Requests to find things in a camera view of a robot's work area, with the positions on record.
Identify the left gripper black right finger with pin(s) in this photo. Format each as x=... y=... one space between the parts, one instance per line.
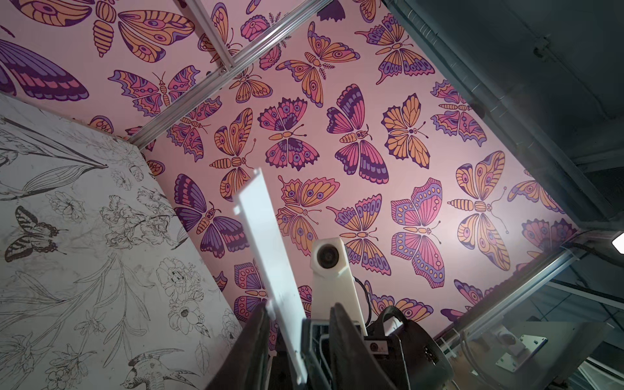
x=352 y=366

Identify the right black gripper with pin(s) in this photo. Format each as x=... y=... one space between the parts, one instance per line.
x=409 y=357

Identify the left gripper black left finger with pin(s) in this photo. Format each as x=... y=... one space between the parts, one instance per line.
x=247 y=363

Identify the white battery cover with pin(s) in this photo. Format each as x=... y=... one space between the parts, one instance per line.
x=254 y=209

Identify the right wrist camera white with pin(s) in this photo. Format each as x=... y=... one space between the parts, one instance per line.
x=333 y=282

